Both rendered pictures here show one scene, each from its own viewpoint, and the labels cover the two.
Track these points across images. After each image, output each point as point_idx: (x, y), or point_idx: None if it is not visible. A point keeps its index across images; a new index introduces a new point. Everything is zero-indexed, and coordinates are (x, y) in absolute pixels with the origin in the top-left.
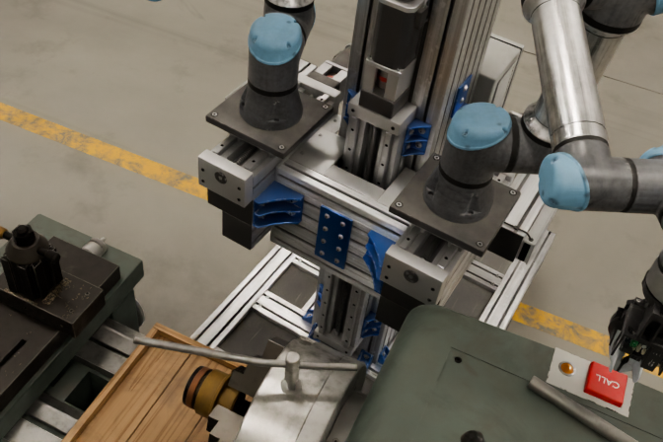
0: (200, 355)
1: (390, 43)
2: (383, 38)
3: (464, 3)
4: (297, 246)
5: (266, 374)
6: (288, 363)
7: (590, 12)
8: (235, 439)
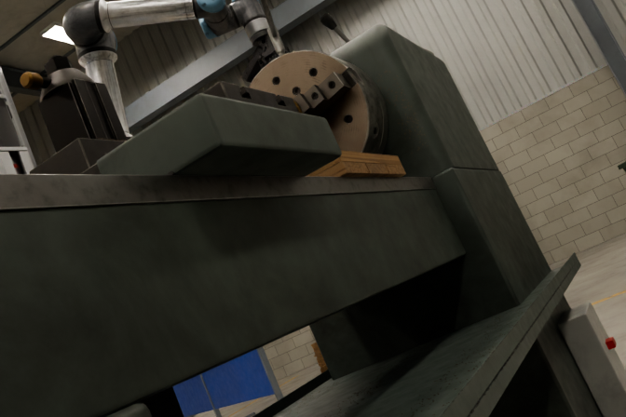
0: (266, 2)
1: (7, 126)
2: (0, 124)
3: (14, 111)
4: None
5: (276, 59)
6: (275, 27)
7: (102, 44)
8: (320, 52)
